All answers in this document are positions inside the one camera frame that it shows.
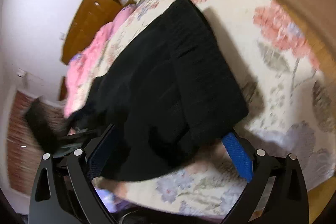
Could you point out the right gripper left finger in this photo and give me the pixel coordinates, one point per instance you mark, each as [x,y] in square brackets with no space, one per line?
[62,190]

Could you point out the black pants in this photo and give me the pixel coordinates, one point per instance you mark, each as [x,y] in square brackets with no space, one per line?
[169,93]

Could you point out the brown patterned curtain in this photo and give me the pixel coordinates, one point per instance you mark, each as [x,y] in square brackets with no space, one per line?
[23,152]

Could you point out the dark wooden nightstand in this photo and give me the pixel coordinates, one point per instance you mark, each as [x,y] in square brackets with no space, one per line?
[63,89]

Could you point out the purple bed sheet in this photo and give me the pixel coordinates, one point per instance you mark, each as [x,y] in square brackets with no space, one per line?
[113,203]

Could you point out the pink quilt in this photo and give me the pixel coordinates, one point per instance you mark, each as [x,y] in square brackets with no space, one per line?
[83,62]

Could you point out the floral white bed sheet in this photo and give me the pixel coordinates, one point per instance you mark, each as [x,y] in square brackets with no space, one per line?
[288,86]

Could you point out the brown wooden headboard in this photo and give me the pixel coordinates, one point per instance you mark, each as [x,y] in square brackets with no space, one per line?
[89,18]

